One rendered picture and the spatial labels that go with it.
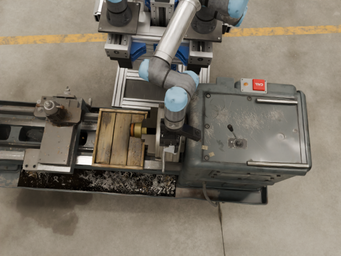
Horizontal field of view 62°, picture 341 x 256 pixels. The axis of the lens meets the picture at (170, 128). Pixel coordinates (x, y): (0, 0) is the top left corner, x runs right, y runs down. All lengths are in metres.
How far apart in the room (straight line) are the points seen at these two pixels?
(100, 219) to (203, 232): 0.88
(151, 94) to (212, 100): 1.22
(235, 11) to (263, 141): 0.61
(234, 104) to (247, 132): 0.16
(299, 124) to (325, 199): 1.50
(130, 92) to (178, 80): 1.60
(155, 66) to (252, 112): 0.61
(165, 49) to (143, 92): 1.54
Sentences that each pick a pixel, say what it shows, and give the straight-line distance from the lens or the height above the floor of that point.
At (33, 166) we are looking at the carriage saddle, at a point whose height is 0.90.
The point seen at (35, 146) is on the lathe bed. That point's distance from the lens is 1.91.
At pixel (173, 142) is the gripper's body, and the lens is 1.12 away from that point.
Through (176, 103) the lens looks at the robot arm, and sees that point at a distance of 0.94.
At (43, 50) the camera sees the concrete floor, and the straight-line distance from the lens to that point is 3.28.
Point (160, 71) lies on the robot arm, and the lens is 1.05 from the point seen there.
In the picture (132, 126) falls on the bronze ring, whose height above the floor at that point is 1.11.
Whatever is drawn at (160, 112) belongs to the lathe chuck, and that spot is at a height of 1.23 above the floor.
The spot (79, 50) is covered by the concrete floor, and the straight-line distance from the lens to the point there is 3.17.
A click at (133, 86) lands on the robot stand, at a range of 2.63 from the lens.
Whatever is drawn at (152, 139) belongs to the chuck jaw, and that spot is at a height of 1.11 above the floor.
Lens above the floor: 2.55
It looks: 72 degrees down
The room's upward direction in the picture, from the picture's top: 5 degrees clockwise
